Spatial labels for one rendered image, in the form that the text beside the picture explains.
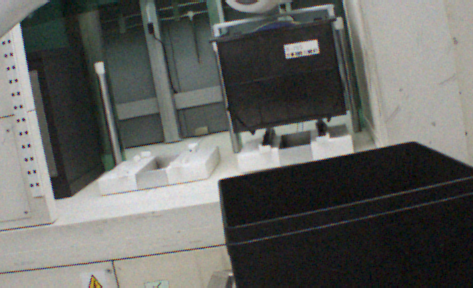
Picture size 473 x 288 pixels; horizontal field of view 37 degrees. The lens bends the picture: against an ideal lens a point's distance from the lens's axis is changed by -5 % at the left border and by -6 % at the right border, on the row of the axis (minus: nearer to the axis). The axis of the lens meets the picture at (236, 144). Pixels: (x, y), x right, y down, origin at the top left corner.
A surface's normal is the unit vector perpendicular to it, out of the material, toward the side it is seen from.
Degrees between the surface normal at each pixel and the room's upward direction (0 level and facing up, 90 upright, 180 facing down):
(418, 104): 90
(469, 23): 90
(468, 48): 90
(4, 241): 90
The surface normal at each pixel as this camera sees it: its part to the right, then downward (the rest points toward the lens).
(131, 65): -0.10, 0.15
